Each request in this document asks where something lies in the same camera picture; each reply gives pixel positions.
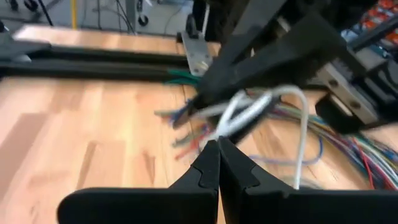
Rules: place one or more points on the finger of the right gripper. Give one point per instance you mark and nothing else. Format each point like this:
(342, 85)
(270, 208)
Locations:
(264, 59)
(339, 119)

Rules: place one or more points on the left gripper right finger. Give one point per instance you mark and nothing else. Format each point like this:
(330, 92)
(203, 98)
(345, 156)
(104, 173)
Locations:
(295, 208)

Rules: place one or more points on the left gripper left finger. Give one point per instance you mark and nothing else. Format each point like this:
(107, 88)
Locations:
(140, 208)

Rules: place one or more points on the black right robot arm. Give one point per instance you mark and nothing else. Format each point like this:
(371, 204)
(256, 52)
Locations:
(211, 18)

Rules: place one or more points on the rack with orange bins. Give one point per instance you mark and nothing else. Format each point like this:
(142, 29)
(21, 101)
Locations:
(382, 12)

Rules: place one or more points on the wooden table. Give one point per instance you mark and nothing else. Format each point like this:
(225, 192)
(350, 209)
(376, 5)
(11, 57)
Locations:
(130, 12)

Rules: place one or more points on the thin black slanted pole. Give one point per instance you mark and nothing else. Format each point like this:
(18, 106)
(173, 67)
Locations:
(46, 12)

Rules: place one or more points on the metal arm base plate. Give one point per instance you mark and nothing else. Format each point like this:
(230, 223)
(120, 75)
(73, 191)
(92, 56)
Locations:
(196, 56)

